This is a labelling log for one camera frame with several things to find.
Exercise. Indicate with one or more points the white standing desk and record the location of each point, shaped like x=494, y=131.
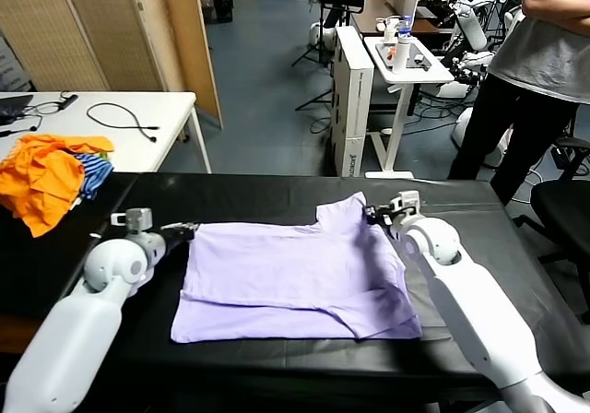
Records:
x=401, y=109

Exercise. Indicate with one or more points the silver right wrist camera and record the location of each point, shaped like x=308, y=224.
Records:
x=408, y=201

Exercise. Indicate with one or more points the clear water bottle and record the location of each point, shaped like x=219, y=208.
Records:
x=404, y=26

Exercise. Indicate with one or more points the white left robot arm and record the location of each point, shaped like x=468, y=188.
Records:
x=69, y=330

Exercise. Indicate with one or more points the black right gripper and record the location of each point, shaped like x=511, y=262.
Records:
x=386, y=217

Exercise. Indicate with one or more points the small white container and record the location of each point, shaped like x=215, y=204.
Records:
x=389, y=32

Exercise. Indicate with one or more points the white humanoid robot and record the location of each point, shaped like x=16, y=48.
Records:
x=472, y=28

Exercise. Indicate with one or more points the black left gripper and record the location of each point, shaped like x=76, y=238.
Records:
x=174, y=239

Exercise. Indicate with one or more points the black bin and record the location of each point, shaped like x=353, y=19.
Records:
x=224, y=11

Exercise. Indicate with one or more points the person in grey shirt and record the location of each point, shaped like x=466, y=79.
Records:
x=539, y=58

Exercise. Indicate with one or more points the black office chair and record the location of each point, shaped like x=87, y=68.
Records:
x=562, y=201

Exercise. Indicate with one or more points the black tripod stand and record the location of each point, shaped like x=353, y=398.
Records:
x=319, y=52

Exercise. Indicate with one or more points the white tumbler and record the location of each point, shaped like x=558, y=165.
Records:
x=399, y=55

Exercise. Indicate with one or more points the wooden partition screen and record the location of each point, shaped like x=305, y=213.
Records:
x=92, y=30

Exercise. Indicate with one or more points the brown wooden desk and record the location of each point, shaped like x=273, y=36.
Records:
x=369, y=21

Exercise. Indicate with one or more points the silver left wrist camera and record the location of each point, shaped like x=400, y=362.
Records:
x=138, y=219

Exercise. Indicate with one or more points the bare person forearm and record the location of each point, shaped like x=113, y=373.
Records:
x=553, y=9

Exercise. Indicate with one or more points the black laptop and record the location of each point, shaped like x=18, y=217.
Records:
x=11, y=108

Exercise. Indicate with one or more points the small white robot base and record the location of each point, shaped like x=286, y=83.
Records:
x=322, y=36

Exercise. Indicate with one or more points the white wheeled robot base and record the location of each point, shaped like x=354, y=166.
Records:
x=454, y=90

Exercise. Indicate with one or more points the white table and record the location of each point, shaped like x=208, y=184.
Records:
x=129, y=155

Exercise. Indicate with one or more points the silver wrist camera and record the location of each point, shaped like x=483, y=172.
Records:
x=408, y=201
x=138, y=219

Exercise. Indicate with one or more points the blue striped garment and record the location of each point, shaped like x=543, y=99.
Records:
x=95, y=177

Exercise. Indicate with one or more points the tall white cardboard box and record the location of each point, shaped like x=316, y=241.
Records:
x=355, y=122

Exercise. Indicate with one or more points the orange garment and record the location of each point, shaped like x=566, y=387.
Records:
x=41, y=178

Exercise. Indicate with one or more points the grey tray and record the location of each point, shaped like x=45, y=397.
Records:
x=420, y=50

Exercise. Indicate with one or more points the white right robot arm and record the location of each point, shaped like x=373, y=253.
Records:
x=461, y=293

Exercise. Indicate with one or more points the lavender t-shirt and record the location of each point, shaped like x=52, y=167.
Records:
x=286, y=274

